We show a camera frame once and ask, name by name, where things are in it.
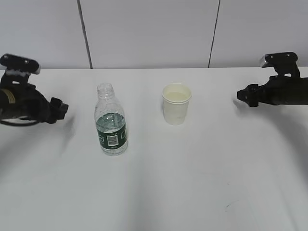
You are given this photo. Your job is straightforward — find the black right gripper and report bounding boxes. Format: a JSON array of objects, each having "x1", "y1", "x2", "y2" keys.
[{"x1": 237, "y1": 70, "x2": 308, "y2": 107}]

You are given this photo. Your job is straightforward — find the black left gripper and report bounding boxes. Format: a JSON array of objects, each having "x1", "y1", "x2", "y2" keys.
[{"x1": 0, "y1": 72, "x2": 69, "y2": 127}]

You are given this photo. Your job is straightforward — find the clear green-label water bottle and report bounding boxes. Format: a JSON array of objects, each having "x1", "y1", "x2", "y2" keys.
[{"x1": 94, "y1": 83, "x2": 128, "y2": 156}]

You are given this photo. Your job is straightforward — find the white paper cup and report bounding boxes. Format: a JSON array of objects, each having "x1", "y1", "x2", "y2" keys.
[
  {"x1": 162, "y1": 97, "x2": 191, "y2": 125},
  {"x1": 162, "y1": 83, "x2": 192, "y2": 104}
]

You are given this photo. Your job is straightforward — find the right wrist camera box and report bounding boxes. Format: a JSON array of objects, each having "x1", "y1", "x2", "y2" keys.
[{"x1": 259, "y1": 52, "x2": 300, "y2": 78}]

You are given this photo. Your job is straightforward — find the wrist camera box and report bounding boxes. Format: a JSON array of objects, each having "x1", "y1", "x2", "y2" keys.
[
  {"x1": 259, "y1": 52, "x2": 300, "y2": 78},
  {"x1": 0, "y1": 53, "x2": 40, "y2": 75}
]

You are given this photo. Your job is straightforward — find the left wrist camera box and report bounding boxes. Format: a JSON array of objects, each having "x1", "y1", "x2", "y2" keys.
[{"x1": 0, "y1": 53, "x2": 40, "y2": 75}]

